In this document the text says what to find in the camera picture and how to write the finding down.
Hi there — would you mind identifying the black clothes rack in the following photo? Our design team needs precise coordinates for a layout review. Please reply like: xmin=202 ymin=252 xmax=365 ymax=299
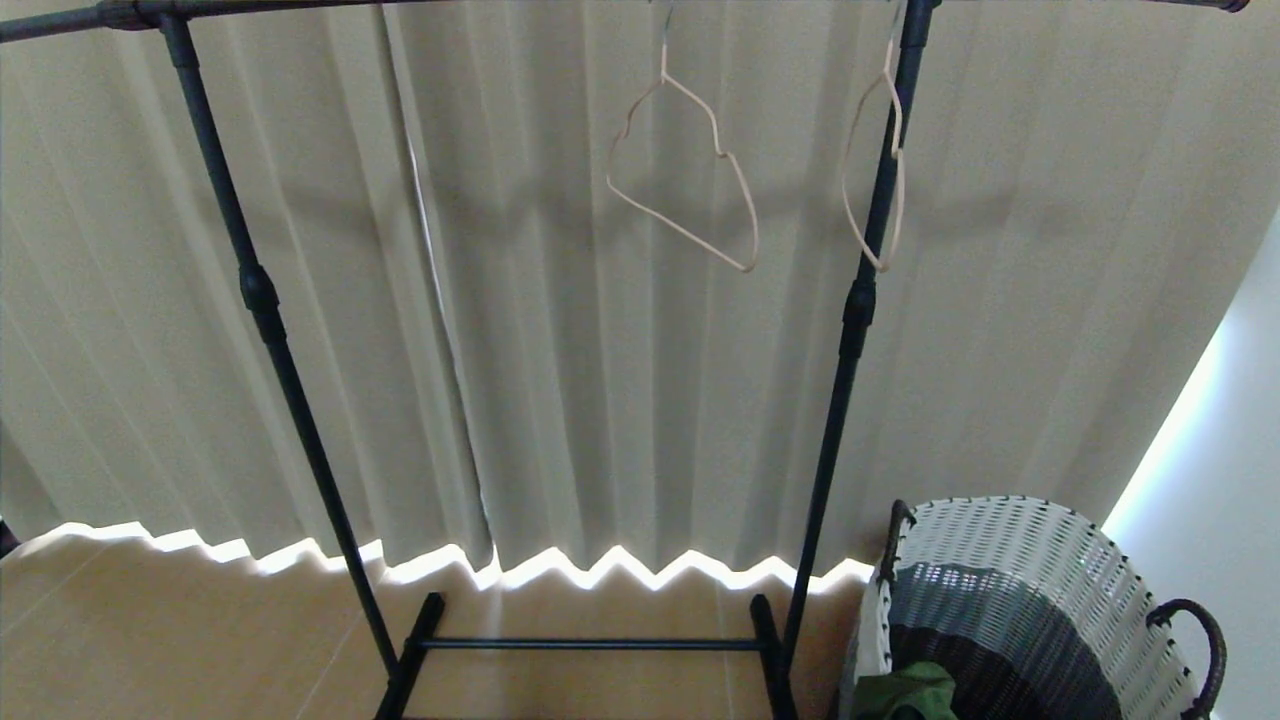
xmin=0 ymin=0 xmax=1251 ymax=720

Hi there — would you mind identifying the green garment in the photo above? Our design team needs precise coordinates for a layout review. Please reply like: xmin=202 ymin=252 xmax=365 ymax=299
xmin=852 ymin=660 xmax=961 ymax=720

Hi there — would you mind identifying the white laundry basket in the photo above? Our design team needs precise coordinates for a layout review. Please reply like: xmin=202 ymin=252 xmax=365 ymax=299
xmin=838 ymin=496 xmax=1229 ymax=720

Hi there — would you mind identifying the beige curtain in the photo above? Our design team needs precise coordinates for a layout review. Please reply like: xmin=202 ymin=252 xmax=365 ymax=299
xmin=0 ymin=0 xmax=1280 ymax=593

